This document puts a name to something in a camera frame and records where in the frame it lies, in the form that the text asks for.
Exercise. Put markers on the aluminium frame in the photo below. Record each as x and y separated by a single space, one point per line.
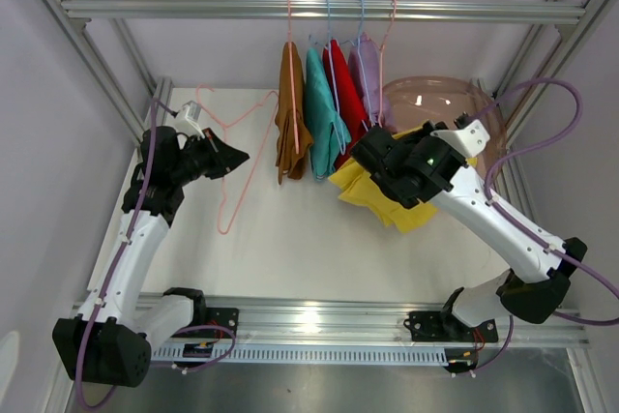
248 236

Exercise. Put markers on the red trousers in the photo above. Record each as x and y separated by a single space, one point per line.
352 111

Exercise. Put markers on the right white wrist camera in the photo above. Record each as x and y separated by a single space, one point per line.
470 140

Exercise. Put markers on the pink translucent plastic basket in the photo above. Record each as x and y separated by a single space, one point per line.
417 99

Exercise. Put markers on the teal trousers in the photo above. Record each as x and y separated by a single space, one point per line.
329 132

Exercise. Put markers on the yellow trousers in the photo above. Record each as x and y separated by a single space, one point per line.
387 200

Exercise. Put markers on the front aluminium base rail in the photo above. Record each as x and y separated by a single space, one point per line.
306 322

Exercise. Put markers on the pink hanger of brown trousers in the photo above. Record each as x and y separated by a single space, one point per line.
292 77

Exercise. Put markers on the blue hanger of red trousers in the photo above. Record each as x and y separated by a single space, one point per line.
363 66

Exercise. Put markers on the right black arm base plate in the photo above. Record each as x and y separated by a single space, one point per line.
438 326

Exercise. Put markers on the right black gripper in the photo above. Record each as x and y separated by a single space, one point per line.
396 139

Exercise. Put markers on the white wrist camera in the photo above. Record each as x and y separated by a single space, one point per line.
470 140
186 120

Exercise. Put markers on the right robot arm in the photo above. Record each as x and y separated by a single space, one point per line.
537 280

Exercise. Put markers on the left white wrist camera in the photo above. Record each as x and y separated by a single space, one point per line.
186 120

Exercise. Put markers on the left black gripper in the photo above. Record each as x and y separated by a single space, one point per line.
217 151

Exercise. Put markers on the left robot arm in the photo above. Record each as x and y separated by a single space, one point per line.
107 342

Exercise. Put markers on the white slotted cable duct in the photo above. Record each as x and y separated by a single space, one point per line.
177 352

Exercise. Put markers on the purple trousers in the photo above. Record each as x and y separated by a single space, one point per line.
389 117

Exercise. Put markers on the aluminium hanging rail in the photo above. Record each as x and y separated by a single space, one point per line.
401 10

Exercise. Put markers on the brown trousers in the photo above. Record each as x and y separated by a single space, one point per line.
288 163

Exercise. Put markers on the blue hanger of teal trousers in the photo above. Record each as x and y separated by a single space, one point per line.
330 74

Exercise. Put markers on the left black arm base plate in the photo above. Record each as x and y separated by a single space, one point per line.
225 317

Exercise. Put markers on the empty pink hanger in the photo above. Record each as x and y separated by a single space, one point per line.
384 55

